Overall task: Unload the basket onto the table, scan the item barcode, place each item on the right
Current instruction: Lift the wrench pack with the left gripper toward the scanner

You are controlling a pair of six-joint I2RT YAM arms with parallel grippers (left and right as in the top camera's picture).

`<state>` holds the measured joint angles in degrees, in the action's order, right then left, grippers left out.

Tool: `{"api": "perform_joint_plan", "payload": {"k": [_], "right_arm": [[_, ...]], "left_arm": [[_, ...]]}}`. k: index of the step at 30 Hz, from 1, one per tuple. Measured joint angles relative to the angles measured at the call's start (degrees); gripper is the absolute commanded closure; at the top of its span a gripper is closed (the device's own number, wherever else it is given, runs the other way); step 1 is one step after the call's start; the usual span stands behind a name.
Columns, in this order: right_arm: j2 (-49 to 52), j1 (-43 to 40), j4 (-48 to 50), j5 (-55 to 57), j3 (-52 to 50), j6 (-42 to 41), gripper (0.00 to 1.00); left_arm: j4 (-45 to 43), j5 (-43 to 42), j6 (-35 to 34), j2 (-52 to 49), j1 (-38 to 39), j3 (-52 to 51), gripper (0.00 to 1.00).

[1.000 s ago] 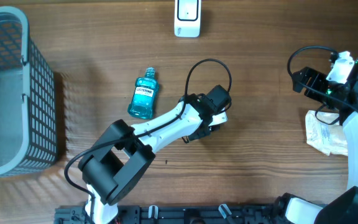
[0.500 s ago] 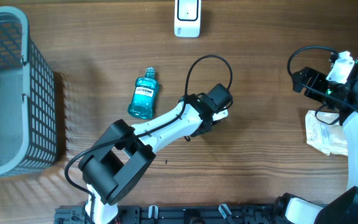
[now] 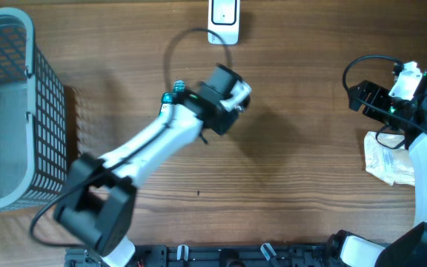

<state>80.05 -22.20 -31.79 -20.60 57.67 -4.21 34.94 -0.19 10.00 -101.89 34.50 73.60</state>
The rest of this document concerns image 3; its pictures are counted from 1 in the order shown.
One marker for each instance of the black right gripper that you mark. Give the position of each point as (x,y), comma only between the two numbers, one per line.
(365,87)

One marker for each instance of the white brown snack pouch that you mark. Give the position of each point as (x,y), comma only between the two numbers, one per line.
(392,166)

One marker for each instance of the blue mouthwash bottle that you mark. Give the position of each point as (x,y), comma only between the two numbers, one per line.
(171,97)

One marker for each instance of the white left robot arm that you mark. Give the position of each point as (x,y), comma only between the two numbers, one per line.
(97,204)

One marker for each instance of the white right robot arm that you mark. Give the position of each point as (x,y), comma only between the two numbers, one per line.
(400,108)

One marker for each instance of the white barcode scanner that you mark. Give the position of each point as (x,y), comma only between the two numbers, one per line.
(223,19)

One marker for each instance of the grey plastic basket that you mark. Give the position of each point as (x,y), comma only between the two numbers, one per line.
(33,128)

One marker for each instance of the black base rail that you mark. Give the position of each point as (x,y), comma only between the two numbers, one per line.
(295,255)

